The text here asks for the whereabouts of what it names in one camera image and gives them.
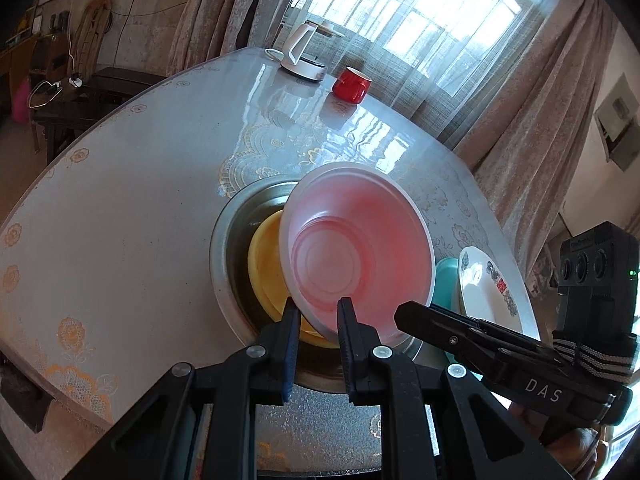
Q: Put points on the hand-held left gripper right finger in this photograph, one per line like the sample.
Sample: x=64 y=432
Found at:
x=350 y=357

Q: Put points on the dark wooden bench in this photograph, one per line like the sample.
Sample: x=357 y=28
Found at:
x=115 y=85

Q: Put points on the red plastic bowl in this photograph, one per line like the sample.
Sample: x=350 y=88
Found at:
x=360 y=240

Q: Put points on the stainless steel bowl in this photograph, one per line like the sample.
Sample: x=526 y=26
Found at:
x=230 y=240

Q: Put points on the pink bag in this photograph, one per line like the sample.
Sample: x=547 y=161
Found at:
x=21 y=102

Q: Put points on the wooden shelf cabinet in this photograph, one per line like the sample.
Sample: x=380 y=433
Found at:
x=15 y=55

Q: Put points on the person's right hand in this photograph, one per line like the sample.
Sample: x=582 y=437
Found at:
x=570 y=452

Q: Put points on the grey wall box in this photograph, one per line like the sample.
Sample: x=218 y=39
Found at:
x=620 y=120

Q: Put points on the teal plate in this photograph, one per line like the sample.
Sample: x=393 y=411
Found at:
x=445 y=280

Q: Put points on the yellow plastic bowl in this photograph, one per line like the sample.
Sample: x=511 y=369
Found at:
x=265 y=265

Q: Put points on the red cup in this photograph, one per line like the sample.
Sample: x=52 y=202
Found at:
x=350 y=85

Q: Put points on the sheer white curtain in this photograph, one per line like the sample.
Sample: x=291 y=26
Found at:
x=425 y=30

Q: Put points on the wooden chair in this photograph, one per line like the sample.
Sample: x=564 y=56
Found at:
x=92 y=30

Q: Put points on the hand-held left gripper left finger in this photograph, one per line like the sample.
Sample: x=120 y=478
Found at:
x=287 y=357

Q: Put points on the beige patterned curtain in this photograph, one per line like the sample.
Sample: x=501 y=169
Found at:
x=545 y=135
x=225 y=5

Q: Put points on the lace tablecloth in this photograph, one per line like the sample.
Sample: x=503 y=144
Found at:
x=125 y=210

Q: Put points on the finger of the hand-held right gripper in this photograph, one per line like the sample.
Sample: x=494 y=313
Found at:
x=440 y=325

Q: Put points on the white plate with red print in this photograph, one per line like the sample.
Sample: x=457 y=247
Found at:
x=480 y=295

